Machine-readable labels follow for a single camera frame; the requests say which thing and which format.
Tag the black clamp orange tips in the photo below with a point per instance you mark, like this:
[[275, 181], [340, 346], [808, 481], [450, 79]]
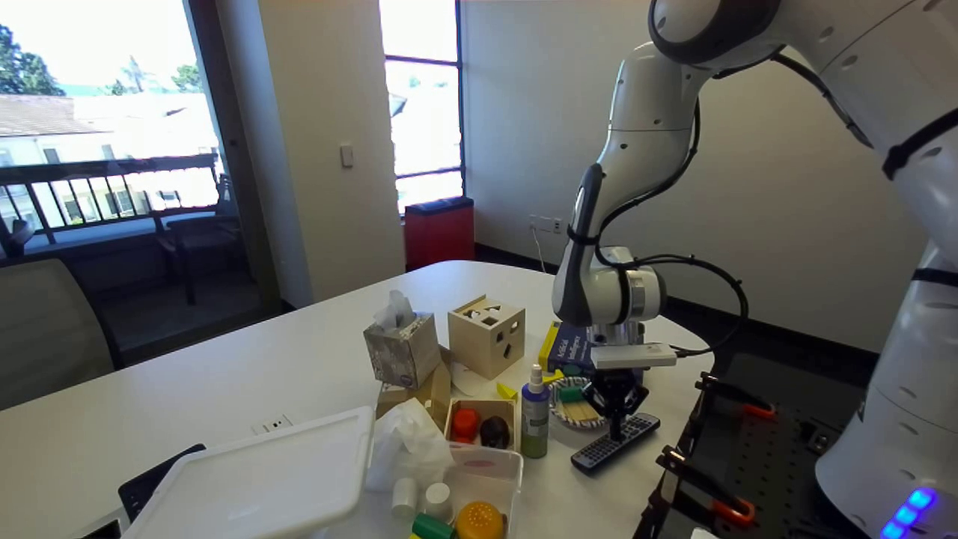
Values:
[[749, 406]]

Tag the patterned plate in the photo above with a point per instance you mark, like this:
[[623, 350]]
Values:
[[573, 407]]

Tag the grey tissue box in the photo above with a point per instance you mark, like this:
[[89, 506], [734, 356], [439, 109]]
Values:
[[403, 341]]

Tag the blue textbook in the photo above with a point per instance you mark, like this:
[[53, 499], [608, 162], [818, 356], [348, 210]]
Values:
[[567, 349]]

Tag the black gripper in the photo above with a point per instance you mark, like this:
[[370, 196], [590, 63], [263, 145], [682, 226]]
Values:
[[617, 394]]

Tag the wooden shape sorter cube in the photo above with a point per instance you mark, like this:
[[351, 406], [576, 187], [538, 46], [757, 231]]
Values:
[[487, 335]]

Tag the black mounting plate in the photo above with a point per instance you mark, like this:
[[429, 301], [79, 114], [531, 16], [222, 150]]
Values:
[[764, 461]]

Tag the red cabinet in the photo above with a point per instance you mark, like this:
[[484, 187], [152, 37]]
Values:
[[439, 231]]

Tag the grey office chair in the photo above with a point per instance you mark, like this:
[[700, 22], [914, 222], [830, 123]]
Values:
[[50, 329]]

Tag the white light switch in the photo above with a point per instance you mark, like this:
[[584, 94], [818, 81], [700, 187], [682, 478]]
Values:
[[345, 156]]

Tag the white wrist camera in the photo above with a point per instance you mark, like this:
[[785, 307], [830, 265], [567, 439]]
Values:
[[611, 356]]

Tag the grey remote control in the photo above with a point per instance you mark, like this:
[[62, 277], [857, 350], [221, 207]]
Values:
[[599, 454]]

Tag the white plastic lid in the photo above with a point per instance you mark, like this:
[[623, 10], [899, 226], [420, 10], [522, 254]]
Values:
[[272, 487]]

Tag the small wooden box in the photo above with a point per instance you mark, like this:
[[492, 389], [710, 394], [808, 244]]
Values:
[[484, 424]]

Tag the clear plastic bin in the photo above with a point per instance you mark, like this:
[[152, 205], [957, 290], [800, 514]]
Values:
[[484, 499]]

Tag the small spray bottle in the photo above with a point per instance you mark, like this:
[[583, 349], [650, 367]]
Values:
[[535, 415]]

